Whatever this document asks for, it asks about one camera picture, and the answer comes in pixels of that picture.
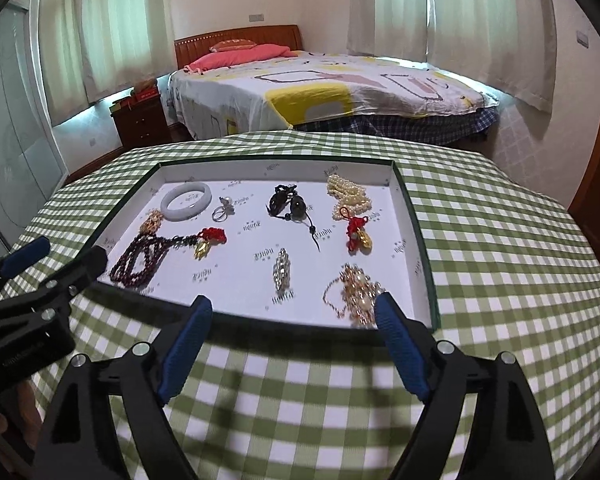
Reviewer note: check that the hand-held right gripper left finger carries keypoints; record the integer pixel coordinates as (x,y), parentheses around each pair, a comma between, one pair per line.
(185,347)

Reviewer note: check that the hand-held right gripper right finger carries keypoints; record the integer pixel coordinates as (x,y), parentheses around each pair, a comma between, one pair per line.
(400,345)

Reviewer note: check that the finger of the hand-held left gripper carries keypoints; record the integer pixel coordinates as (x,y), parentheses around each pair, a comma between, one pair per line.
(80,272)
(25,257)

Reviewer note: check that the white jade bangle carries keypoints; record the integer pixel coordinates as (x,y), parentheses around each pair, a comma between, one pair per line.
(185,216)

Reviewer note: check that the white tray box green rim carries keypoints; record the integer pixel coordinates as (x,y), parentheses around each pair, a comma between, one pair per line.
(305,240)

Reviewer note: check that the person's left hand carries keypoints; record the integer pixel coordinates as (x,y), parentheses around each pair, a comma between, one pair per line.
(7,417)

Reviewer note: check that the white wardrobe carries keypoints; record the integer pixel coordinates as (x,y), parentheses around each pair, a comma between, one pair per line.
(15,150)

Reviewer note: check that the green checkered tablecloth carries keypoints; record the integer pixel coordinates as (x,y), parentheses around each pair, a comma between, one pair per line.
(480,260)

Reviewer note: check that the red knot gold charm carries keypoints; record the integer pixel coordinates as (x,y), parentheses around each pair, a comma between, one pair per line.
(212,234)
(355,230)

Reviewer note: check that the crystal brooch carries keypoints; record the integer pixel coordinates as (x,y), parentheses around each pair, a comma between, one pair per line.
(281,267)

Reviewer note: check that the dark wooden nightstand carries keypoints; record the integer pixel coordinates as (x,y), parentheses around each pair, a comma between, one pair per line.
(142,122)

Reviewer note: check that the stack of green books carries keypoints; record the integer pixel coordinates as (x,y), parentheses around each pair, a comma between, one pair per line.
(121,106)

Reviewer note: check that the black bead pendant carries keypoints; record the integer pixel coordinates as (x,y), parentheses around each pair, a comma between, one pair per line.
(297,207)

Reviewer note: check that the red box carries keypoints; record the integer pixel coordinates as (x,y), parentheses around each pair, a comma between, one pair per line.
(145,94)

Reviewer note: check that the blue plaid mattress cover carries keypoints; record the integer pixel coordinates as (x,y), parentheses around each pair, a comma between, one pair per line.
(405,127)

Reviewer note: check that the pale green window curtain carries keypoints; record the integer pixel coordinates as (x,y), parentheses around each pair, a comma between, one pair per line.
(110,25)
(490,25)
(387,5)

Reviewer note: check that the brown wooden door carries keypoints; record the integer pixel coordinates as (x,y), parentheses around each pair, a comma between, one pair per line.
(597,185)

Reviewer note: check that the patterned white bedsheet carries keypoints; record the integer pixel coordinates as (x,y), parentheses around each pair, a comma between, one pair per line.
(330,90)

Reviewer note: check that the red pillow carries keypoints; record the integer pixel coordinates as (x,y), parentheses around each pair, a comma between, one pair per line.
(240,56)

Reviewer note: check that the small patterned pillow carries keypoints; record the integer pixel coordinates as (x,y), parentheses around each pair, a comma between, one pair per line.
(232,45)

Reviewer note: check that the wooden bed headboard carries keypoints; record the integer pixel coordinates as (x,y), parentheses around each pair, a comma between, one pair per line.
(240,35)

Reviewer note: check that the wall outlet plate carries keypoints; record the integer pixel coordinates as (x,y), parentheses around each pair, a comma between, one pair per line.
(256,16)

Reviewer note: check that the wall switch plate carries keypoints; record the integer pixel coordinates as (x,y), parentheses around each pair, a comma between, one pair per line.
(582,39)

